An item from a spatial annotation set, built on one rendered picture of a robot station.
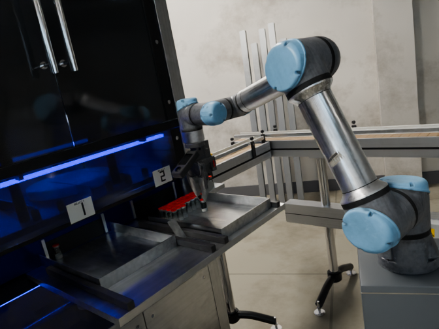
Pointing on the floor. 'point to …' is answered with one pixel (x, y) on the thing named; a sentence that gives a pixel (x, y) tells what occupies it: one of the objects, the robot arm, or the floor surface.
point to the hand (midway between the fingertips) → (200, 198)
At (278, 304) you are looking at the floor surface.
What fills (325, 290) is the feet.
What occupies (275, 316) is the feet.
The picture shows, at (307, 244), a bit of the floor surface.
